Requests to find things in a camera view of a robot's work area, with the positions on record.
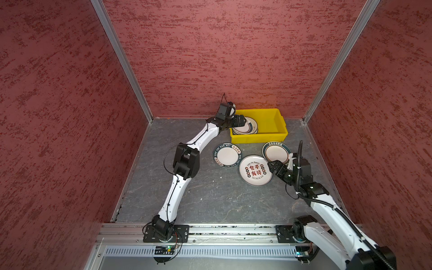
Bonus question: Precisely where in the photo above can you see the left aluminium corner post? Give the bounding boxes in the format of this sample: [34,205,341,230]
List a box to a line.
[91,0,154,124]

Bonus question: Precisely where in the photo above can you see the white plate red Chinese characters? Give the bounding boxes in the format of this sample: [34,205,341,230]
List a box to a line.
[238,155,272,187]

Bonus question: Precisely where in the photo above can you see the right aluminium corner post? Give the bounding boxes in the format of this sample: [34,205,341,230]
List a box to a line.
[303,0,380,125]

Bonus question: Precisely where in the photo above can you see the green red rim plate front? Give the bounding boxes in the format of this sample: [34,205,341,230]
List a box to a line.
[232,117,258,135]

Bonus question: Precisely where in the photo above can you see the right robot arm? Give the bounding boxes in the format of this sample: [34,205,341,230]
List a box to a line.
[268,156,397,270]

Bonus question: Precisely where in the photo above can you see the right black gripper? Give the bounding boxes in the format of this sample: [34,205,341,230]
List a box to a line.
[267,160,300,187]

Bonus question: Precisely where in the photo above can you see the circuit board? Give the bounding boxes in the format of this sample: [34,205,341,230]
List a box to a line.
[154,246,176,256]
[294,246,313,258]

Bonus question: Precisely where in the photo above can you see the right circuit board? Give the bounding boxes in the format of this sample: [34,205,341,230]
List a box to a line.
[294,246,313,258]

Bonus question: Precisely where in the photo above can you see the green red rim plate right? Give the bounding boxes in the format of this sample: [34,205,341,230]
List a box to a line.
[262,141,291,164]

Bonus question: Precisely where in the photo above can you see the left circuit board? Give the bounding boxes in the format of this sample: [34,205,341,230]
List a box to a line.
[154,246,176,256]

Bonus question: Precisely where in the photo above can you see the aluminium mounting rail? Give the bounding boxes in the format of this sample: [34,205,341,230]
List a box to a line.
[96,223,309,246]

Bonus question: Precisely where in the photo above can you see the yellow plastic bin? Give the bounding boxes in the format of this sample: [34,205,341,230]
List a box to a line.
[229,109,289,144]

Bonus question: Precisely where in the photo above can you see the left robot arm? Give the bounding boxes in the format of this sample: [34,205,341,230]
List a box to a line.
[146,115,246,242]

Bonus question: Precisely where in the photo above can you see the green rim Hao Wei plate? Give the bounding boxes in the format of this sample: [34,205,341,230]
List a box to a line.
[213,143,243,168]

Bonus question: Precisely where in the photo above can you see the aluminium corner post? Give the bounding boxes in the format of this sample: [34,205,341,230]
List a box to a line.
[91,0,154,124]
[303,0,380,125]

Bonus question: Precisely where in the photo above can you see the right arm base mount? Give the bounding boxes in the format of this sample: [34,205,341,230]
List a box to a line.
[275,225,305,244]

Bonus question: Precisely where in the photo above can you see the green red rim plate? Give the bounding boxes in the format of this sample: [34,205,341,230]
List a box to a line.
[262,141,291,164]
[232,117,258,135]

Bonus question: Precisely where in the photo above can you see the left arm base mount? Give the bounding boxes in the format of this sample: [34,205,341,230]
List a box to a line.
[143,225,190,244]

